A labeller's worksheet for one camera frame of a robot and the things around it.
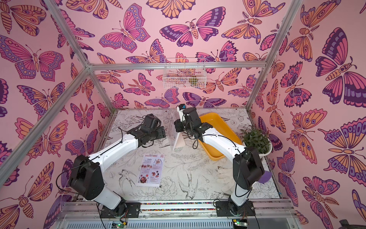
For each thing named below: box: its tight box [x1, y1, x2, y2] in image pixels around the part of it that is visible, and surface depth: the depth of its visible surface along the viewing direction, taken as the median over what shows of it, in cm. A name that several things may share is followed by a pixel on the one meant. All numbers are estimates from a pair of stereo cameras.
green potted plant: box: [240, 127, 273, 159], surface depth 82 cm
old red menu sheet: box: [136, 153, 165, 187], surface depth 89 cm
